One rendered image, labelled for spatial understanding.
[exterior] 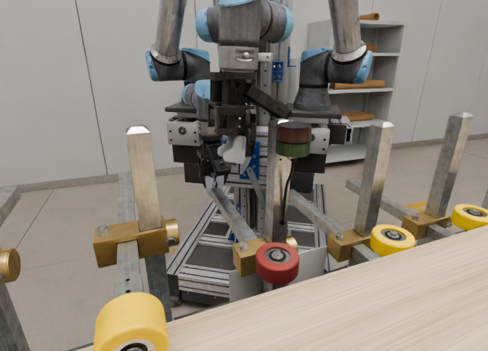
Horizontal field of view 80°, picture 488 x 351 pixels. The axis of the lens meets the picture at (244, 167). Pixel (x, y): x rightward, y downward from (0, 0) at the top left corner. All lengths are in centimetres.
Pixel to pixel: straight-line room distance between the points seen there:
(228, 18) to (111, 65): 258
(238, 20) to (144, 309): 46
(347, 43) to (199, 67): 58
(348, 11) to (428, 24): 358
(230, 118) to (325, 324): 37
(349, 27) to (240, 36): 57
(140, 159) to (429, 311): 48
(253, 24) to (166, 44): 65
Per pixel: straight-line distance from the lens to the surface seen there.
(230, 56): 56
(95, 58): 311
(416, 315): 53
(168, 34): 115
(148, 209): 52
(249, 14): 56
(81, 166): 333
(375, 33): 400
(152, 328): 38
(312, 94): 120
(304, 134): 49
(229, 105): 58
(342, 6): 103
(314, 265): 80
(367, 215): 76
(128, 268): 48
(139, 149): 48
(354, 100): 396
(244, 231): 70
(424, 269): 62
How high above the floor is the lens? 125
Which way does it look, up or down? 21 degrees down
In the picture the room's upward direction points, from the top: straight up
